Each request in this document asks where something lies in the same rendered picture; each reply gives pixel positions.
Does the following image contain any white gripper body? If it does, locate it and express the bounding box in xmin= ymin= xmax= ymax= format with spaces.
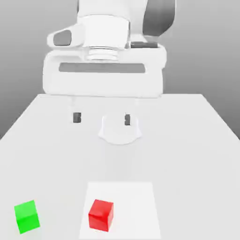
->
xmin=42 ymin=45 xmax=168 ymax=99

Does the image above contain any small red cube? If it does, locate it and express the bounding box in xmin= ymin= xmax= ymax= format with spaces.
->
xmin=88 ymin=199 xmax=114 ymax=233

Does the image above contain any small green cube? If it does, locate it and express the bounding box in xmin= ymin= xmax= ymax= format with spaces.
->
xmin=14 ymin=199 xmax=41 ymax=235

